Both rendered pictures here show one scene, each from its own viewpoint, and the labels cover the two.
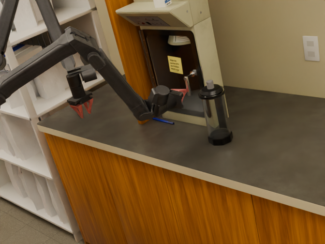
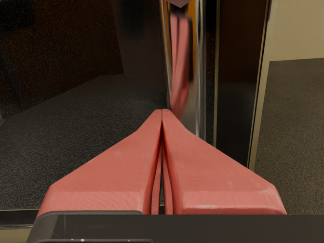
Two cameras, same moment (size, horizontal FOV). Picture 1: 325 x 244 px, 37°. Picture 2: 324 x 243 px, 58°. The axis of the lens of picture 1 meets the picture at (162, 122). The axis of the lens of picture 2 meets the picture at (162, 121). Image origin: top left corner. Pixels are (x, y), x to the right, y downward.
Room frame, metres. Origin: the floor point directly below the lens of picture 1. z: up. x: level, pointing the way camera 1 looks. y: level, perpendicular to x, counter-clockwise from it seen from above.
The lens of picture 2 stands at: (1.85, -0.06, 1.22)
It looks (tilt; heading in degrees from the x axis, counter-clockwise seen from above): 37 degrees down; 317
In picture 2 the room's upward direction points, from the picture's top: 6 degrees counter-clockwise
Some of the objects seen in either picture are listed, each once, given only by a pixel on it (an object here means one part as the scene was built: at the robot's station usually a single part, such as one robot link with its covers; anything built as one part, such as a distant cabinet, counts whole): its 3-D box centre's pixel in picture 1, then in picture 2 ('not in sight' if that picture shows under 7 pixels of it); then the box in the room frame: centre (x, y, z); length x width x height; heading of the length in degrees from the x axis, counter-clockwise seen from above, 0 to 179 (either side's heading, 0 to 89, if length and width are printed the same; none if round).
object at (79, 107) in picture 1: (81, 107); not in sight; (2.05, 0.34, 1.14); 0.07 x 0.07 x 0.09; 42
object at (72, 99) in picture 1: (78, 92); not in sight; (2.05, 0.33, 1.21); 0.10 x 0.07 x 0.07; 132
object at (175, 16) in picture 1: (153, 17); not in sight; (2.00, -0.07, 1.46); 0.32 x 0.11 x 0.10; 41
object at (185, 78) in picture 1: (190, 83); (182, 53); (1.94, -0.15, 1.17); 0.05 x 0.03 x 0.10; 131
